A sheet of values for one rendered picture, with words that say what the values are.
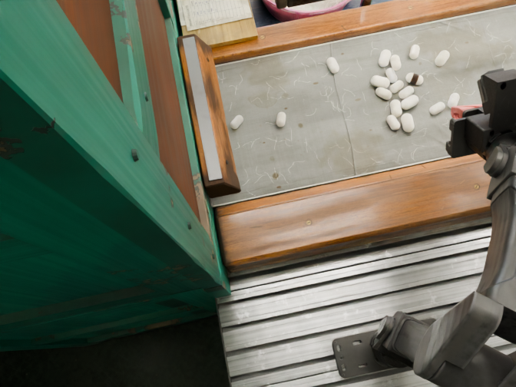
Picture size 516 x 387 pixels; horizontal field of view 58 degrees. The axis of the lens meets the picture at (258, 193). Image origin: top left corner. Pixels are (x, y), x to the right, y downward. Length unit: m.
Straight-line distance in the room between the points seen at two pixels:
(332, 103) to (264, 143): 0.16
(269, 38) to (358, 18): 0.19
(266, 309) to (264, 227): 0.17
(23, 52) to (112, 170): 0.09
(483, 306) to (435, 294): 0.48
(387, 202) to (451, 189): 0.12
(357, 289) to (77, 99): 0.78
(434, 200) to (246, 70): 0.45
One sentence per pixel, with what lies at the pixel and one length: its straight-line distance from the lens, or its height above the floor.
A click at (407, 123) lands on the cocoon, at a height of 0.76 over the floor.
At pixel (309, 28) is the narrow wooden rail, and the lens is 1.02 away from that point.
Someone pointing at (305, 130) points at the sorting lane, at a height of 0.74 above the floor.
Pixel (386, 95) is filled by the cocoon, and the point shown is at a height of 0.76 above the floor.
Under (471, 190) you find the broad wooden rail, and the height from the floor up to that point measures 0.76.
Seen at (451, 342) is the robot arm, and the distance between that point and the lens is 0.51.
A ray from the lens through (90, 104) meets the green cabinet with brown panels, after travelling 0.24.
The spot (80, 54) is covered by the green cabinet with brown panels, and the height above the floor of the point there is 1.40.
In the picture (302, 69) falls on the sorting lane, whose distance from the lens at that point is 1.00.
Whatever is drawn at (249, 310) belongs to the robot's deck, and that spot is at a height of 0.67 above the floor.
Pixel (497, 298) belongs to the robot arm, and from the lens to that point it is 0.52.
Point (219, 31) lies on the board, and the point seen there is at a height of 0.78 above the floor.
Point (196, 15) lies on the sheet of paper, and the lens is 1.04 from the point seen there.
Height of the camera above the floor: 1.59
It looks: 73 degrees down
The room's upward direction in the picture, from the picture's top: 6 degrees counter-clockwise
